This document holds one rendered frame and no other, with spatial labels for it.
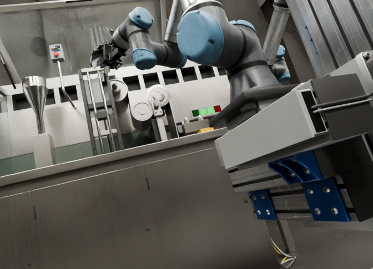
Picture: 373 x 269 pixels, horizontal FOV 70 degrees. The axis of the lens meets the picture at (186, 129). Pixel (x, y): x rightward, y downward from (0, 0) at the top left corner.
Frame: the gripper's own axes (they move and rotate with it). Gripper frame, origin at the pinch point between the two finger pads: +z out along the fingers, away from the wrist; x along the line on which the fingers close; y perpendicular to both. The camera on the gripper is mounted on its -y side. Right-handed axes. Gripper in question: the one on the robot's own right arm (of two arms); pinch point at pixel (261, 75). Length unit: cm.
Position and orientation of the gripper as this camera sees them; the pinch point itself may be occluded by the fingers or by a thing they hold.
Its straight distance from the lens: 186.4
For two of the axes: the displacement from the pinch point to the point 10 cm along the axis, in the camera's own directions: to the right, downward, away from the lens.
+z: -0.3, 2.2, 9.7
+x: 6.1, 7.8, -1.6
